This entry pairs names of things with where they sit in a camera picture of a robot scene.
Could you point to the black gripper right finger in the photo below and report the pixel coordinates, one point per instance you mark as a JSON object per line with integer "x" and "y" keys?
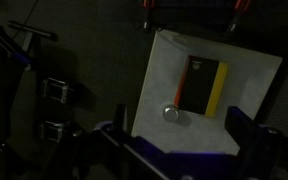
{"x": 242, "y": 128}

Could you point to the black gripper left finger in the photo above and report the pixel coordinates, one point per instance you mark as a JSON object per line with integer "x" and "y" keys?
{"x": 120, "y": 118}

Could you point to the black book with yellow spine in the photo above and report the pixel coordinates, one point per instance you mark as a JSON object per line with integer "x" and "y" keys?
{"x": 200, "y": 86}

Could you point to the round silver metal puck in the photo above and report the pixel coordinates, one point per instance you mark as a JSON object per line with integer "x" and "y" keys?
{"x": 170, "y": 112}

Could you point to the black tripod stand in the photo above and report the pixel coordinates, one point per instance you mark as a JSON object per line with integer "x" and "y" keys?
{"x": 34, "y": 33}

